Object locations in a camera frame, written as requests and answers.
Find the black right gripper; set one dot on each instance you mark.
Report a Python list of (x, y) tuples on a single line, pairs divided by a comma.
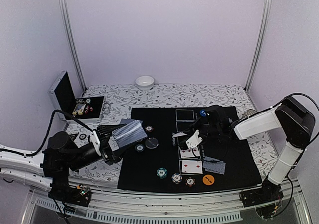
[(192, 131)]

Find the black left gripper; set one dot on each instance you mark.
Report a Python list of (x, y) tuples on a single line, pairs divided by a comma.
[(106, 153)]

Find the face-up diamond card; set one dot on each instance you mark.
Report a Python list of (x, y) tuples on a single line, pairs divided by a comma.
[(180, 134), (189, 153), (191, 166)]

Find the dealt playing card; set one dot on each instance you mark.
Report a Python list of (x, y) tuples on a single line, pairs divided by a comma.
[(210, 159), (215, 167), (127, 121)]

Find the black dealer button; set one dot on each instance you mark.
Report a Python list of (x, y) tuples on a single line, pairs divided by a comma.
[(151, 143)]

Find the green chips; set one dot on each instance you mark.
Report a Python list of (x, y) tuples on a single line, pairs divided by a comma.
[(139, 148), (162, 173)]

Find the grey playing card deck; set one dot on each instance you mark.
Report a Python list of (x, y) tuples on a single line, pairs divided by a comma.
[(128, 134)]

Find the blue peach poker chip stack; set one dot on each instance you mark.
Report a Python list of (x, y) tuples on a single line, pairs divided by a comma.
[(176, 178)]

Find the blue small blind button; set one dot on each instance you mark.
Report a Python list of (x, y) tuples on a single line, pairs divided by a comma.
[(203, 113)]

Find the red white poker chips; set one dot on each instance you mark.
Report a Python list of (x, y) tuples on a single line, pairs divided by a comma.
[(149, 129)]

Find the orange big blind button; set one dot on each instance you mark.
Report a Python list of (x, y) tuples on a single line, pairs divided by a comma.
[(208, 180)]

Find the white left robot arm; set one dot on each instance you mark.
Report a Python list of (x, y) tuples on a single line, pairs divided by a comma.
[(49, 166)]

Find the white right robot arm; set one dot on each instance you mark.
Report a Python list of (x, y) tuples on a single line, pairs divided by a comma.
[(288, 114)]

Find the black poker play mat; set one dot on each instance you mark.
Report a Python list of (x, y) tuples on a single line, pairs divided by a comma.
[(138, 170)]

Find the black triangular marker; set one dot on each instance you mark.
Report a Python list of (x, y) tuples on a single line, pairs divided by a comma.
[(73, 136)]

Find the aluminium poker case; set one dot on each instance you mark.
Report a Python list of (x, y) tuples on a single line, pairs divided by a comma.
[(63, 98)]

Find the card box in case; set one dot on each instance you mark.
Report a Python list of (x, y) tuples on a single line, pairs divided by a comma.
[(79, 109)]

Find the white ceramic bowl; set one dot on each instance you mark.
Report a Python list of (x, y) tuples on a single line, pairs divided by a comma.
[(144, 82)]

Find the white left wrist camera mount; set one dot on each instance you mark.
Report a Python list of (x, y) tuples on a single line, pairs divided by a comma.
[(96, 142)]

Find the front aluminium rail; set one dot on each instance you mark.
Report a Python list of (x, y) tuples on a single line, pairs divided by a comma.
[(112, 206)]

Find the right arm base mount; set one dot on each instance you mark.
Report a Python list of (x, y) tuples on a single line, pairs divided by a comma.
[(266, 200)]

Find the left aluminium frame post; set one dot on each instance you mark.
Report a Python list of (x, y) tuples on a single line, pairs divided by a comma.
[(71, 43)]

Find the aluminium frame post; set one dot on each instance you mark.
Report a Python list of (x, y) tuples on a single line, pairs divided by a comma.
[(259, 44), (71, 43)]

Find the right aluminium frame post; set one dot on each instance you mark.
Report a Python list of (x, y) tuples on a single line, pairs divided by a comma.
[(259, 44)]

